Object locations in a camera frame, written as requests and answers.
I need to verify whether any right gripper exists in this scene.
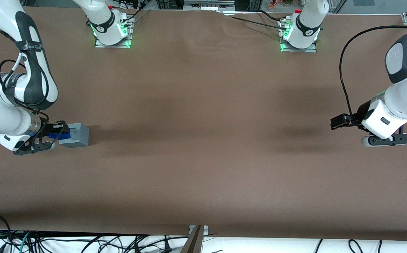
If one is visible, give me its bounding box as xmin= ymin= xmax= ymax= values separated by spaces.
xmin=0 ymin=120 xmax=71 ymax=152

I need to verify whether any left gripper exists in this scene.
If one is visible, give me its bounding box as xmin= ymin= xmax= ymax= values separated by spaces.
xmin=330 ymin=99 xmax=407 ymax=140

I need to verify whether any blue plastic part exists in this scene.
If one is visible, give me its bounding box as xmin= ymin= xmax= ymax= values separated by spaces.
xmin=47 ymin=128 xmax=71 ymax=140

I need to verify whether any gray square base block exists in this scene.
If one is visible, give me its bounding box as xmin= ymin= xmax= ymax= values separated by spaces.
xmin=59 ymin=123 xmax=90 ymax=148

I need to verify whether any brown table cover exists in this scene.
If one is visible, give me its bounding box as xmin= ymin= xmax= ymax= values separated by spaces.
xmin=0 ymin=6 xmax=407 ymax=241

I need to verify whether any aluminium profile beam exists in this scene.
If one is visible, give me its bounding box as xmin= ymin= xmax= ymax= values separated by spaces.
xmin=180 ymin=225 xmax=209 ymax=253

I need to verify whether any grey background device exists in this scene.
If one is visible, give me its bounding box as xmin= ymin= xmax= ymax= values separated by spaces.
xmin=183 ymin=0 xmax=236 ymax=11

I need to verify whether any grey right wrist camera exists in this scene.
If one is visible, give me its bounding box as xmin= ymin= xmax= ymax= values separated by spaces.
xmin=13 ymin=140 xmax=57 ymax=156

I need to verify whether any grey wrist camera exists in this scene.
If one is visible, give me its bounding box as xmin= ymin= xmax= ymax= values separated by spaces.
xmin=13 ymin=140 xmax=57 ymax=156
xmin=361 ymin=133 xmax=407 ymax=148

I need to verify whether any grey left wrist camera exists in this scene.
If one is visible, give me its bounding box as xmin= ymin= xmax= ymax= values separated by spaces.
xmin=361 ymin=133 xmax=407 ymax=148

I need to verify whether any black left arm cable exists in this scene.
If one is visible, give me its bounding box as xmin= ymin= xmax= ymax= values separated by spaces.
xmin=339 ymin=25 xmax=407 ymax=122

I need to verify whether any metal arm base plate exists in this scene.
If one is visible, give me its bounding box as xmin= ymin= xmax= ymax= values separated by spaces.
xmin=280 ymin=19 xmax=318 ymax=53
xmin=94 ymin=17 xmax=133 ymax=49

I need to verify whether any teal floor cable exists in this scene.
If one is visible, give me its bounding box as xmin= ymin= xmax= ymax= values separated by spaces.
xmin=13 ymin=231 xmax=32 ymax=253

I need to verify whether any short black table cable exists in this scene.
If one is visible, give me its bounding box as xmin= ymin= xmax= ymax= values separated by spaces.
xmin=256 ymin=9 xmax=283 ymax=22

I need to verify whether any long black table cable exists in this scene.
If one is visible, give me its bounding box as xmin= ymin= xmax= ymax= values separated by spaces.
xmin=221 ymin=12 xmax=289 ymax=33

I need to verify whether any black base power cable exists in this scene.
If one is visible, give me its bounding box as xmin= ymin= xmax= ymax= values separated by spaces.
xmin=124 ymin=0 xmax=152 ymax=22

